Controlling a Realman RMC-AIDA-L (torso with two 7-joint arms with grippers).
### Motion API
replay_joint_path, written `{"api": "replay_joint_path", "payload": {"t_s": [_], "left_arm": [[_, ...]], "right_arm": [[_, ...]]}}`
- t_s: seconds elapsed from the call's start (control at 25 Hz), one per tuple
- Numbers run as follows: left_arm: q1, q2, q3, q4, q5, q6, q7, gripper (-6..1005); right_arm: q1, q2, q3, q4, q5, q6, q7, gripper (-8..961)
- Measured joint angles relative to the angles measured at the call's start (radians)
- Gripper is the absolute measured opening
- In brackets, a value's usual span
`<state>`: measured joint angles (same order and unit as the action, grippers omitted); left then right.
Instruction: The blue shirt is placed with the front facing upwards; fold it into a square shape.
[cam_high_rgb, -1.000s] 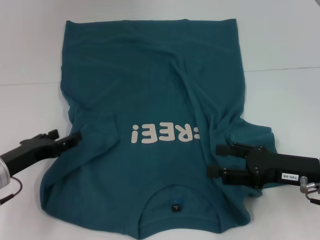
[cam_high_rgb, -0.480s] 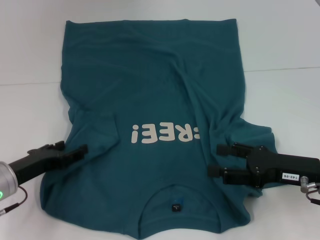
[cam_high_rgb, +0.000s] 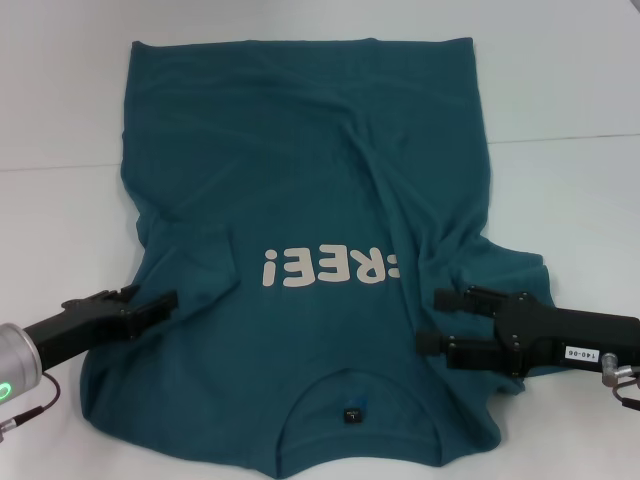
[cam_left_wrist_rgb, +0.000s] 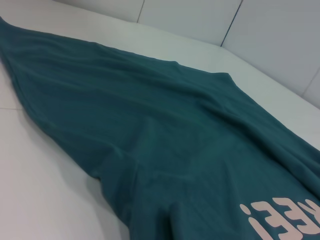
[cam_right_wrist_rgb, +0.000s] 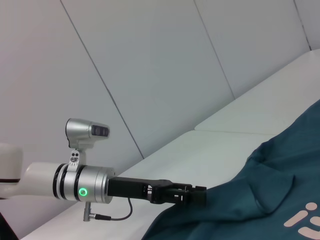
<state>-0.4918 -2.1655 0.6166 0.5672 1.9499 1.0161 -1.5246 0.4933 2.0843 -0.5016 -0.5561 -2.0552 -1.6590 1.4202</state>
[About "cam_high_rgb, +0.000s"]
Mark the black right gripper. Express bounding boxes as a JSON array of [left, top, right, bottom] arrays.
[[415, 284, 640, 377]]

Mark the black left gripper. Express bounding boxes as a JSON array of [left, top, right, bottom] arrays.
[[21, 283, 180, 374]]

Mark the teal shirt with cream lettering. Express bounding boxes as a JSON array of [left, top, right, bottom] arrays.
[[79, 35, 571, 480]]

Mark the red-brown left arm cable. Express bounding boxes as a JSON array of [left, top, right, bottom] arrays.
[[0, 372, 62, 434]]

